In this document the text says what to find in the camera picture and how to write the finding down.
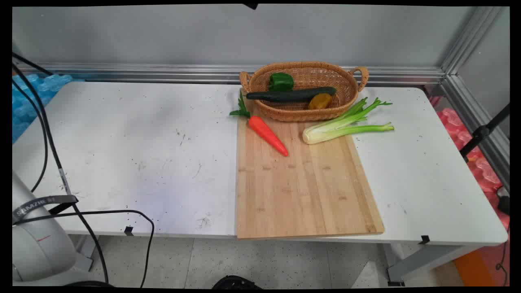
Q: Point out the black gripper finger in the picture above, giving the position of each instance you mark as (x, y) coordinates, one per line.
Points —
(251, 6)

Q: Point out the dark green cucumber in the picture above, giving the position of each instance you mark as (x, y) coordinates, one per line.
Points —
(285, 96)

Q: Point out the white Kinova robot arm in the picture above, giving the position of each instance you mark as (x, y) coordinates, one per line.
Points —
(38, 244)

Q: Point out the green bell pepper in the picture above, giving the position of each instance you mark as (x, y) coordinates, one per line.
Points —
(281, 82)

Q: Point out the yellow bell pepper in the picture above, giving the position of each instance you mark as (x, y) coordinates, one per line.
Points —
(320, 101)

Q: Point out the woven wicker basket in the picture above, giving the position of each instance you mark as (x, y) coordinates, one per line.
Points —
(342, 87)

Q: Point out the orange toy carrot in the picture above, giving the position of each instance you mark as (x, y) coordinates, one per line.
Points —
(268, 134)

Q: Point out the green celery stalk bunch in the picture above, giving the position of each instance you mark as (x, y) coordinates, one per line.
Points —
(338, 128)

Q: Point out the bamboo cutting board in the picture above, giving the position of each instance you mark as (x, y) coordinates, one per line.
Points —
(305, 187)

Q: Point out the blue bubble wrap sheet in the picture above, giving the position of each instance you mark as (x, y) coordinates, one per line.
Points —
(28, 97)

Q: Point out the black tape marker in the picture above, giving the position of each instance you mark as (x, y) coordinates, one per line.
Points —
(129, 230)
(424, 239)

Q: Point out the black tripod stand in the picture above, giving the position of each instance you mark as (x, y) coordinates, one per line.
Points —
(482, 132)

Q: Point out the pink bubble wrap sheet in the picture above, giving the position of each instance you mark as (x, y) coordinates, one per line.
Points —
(476, 158)

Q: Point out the black round object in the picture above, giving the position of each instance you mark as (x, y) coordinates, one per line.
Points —
(236, 282)

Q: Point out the grey table leg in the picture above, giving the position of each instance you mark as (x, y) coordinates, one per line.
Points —
(427, 260)
(84, 252)

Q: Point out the black power adapter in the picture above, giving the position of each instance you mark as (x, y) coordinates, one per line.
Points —
(504, 203)

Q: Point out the orange floor mat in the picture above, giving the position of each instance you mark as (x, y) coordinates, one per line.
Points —
(476, 266)

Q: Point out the horizontal aluminium frame rail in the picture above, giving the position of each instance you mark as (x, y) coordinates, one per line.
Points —
(203, 73)

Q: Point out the upright aluminium frame post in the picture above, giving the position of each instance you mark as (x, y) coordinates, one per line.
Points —
(472, 38)

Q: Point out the slanted aluminium frame rail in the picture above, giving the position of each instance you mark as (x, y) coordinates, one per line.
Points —
(480, 126)

